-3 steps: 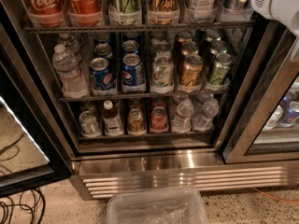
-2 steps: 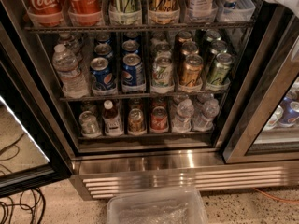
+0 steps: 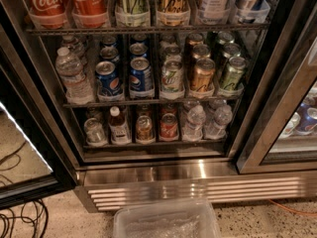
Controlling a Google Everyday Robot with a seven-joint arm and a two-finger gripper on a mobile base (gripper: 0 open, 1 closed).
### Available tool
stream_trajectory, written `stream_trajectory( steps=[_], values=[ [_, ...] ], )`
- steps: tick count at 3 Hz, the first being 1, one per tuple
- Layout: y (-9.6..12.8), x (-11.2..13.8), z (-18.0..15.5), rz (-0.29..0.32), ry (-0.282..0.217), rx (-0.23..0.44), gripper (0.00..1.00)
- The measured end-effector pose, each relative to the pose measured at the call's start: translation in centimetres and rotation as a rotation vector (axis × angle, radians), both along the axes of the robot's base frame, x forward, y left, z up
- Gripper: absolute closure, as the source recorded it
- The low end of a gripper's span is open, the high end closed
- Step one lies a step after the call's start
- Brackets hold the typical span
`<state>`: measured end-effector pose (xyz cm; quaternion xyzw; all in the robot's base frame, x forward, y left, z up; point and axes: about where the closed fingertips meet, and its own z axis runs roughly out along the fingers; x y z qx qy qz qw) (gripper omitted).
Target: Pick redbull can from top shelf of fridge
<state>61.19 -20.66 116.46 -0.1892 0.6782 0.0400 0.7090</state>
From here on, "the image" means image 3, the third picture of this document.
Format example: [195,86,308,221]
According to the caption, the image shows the red Coca-Cola can right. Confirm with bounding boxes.
[72,0,108,28]

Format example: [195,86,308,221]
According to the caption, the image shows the blue can behind right door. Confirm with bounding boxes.
[295,107,317,135]

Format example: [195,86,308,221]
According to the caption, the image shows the white labelled drink bottle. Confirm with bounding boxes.
[196,0,230,25]

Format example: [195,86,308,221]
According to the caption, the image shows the blue Pepsi can front left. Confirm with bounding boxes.
[95,60,124,102]

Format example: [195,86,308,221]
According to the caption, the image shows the red Coca-Cola can left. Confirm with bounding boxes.
[29,0,67,29]

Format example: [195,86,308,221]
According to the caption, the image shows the red coca-cola can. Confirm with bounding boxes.
[29,0,67,29]
[72,0,108,28]

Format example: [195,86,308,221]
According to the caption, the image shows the small water bottle right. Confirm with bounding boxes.
[204,105,233,140]

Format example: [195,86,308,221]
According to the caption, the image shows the blue pepsi can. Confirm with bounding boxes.
[129,57,155,99]
[95,60,124,102]

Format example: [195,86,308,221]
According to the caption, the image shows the small water bottle left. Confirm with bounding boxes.
[182,105,206,142]

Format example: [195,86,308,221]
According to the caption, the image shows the wire shelf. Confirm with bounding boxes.
[62,95,241,108]
[26,23,269,36]

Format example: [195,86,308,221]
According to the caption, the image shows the green tall drink can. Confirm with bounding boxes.
[115,0,150,27]

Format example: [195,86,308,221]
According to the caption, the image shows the orange cable on floor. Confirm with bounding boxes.
[268,199,317,216]

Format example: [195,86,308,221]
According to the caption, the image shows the red can bottom shelf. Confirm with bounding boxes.
[159,113,179,142]

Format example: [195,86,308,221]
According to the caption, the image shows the clear plastic bin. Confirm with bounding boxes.
[113,198,222,238]

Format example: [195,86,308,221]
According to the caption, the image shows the gold tall drink can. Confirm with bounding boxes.
[157,0,190,27]

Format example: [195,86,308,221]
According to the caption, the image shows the large clear water bottle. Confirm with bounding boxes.
[55,47,95,105]

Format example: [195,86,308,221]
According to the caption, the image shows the small water bottle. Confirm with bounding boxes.
[204,105,233,140]
[182,105,206,142]

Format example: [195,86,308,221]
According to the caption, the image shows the white green soda can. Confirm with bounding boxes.
[159,59,184,100]

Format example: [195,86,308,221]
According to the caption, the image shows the silver can bottom left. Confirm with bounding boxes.
[84,118,108,147]

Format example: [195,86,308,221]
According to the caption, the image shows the closed right fridge door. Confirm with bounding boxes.
[232,0,317,174]

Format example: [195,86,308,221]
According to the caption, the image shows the orange brown can bottom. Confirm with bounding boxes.
[136,115,155,144]

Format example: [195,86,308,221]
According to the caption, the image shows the blue Pepsi can front right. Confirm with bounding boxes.
[129,57,155,99]

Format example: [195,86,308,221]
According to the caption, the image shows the open glass fridge door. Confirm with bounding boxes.
[0,5,75,209]

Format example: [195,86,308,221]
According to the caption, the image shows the green soda can front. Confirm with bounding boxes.
[219,57,247,91]

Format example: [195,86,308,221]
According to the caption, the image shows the middle wire shelf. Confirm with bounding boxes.
[62,95,241,108]

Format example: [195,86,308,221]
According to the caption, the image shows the top wire shelf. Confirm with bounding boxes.
[26,23,269,36]

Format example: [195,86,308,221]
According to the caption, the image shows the stainless steel fridge vent grille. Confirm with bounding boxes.
[74,159,317,213]

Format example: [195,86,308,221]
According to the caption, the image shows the amber juice bottle white cap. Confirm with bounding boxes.
[108,106,131,145]

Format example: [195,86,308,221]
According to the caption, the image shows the gold soda can front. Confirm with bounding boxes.
[189,58,215,98]

